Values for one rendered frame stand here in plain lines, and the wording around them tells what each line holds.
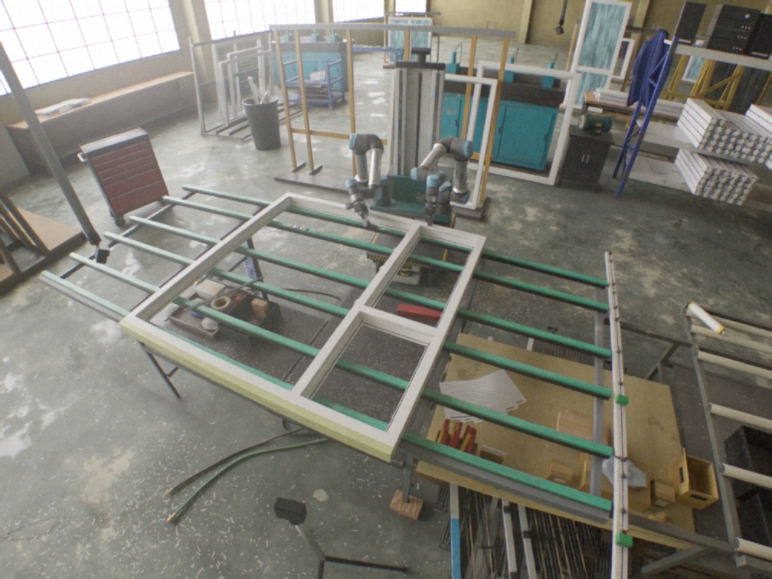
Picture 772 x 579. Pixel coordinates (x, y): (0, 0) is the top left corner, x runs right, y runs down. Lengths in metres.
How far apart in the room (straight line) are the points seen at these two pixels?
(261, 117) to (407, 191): 3.84
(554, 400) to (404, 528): 1.04
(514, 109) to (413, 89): 2.98
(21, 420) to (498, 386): 3.25
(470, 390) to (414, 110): 2.01
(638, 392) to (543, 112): 4.25
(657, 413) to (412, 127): 2.42
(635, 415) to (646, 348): 1.45
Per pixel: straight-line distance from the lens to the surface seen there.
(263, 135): 6.56
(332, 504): 2.29
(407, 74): 2.89
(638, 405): 2.17
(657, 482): 1.88
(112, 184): 5.10
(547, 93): 5.59
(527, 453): 1.79
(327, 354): 1.60
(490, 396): 1.88
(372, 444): 1.38
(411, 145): 3.02
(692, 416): 2.33
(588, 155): 5.59
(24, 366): 3.99
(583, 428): 1.79
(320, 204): 2.69
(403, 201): 3.12
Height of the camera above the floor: 2.18
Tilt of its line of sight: 41 degrees down
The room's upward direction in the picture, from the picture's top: straight up
